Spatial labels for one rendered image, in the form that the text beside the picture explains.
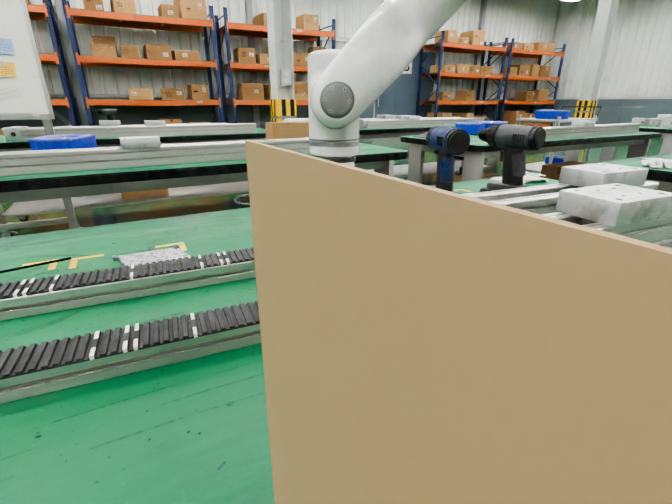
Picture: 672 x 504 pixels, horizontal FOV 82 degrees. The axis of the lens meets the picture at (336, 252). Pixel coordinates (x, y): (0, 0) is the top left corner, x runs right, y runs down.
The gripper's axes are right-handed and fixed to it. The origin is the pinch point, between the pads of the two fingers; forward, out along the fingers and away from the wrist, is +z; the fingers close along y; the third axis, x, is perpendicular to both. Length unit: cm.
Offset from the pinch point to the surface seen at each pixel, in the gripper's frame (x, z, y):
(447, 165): 35.4, -10.2, -13.2
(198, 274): -24.3, 1.1, 2.7
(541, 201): 45.6, -4.8, 6.0
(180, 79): 42, -74, -1038
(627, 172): 72, -9, 7
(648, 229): 51, -3, 24
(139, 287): -32.8, 2.0, 2.0
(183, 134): -6, 3, -322
